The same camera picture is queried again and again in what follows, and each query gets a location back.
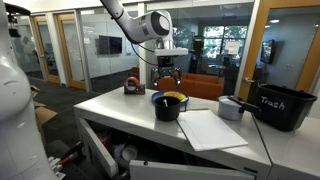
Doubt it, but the white wrist mount plate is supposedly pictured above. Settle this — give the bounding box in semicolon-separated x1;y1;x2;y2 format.
154;47;189;57

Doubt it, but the white paper pad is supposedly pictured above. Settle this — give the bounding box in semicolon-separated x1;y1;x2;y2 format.
176;109;249;153

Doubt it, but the wall mounted black television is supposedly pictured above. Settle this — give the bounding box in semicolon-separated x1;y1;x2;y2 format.
260;38;276;65
98;34;123;56

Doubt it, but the cardboard box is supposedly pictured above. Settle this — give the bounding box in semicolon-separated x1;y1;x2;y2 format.
30;84;59;134

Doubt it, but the black camera stand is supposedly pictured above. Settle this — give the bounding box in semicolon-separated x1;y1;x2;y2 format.
4;2;32;38

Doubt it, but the orange black bar clamp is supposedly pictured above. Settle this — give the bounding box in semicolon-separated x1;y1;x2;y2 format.
59;142;84;167

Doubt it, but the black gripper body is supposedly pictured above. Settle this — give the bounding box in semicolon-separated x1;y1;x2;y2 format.
151;55;181;76

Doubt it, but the yellow toy food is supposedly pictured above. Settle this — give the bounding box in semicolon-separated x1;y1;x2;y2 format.
163;91;188;101

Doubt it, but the aluminium extrusion with bracket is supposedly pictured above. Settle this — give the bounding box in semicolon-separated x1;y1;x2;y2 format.
48;155;67;180

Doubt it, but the black cup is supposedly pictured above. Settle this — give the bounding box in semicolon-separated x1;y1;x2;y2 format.
154;95;182;122

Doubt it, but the blue plate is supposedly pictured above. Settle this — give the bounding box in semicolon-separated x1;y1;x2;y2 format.
151;90;190;111

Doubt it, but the red tape black dispenser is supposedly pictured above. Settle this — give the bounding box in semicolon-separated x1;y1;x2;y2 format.
123;76;146;96

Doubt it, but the orange sofa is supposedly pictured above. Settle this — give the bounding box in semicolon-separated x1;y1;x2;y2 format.
156;72;225;101

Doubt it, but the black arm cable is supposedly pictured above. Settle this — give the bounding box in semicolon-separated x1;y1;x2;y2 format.
130;42;158;67

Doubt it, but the white paper sign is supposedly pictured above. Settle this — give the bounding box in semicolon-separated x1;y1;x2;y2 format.
224;40;241;56

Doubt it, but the black trash bin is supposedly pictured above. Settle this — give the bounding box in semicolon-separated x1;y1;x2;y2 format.
254;83;318;133

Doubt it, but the white bowl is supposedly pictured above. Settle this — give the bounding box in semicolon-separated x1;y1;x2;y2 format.
121;144;139;162

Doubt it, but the wooden framed glass door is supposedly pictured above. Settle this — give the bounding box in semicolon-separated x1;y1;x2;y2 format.
237;0;320;102
30;14;62;85
54;12;87;91

